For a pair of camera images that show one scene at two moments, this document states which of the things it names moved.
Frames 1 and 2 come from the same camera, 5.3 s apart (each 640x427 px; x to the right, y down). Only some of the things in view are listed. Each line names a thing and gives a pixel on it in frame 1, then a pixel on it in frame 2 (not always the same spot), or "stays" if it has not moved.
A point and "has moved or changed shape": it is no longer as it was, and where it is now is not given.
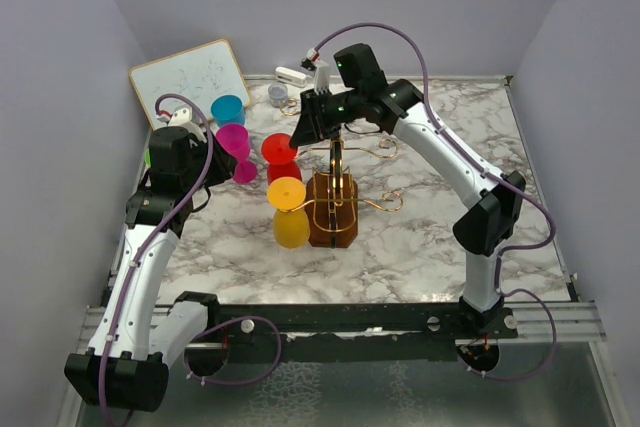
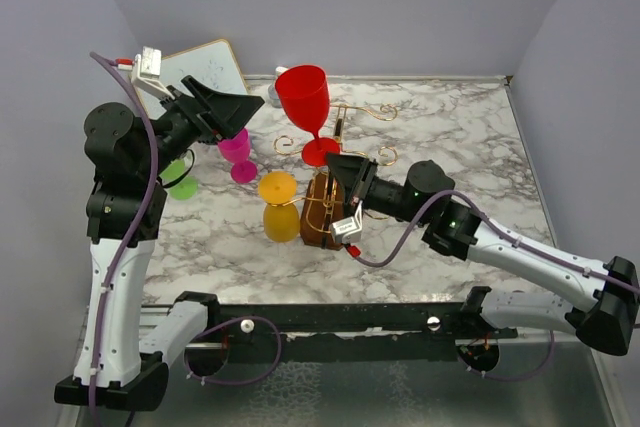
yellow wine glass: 291,227 has moved or changed shape
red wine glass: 281,157 -> 303,92
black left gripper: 223,164 -> 215,115
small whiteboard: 202,74 stays
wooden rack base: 331,207 stays
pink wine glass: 234,139 stays
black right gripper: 310,129 -> 355,175
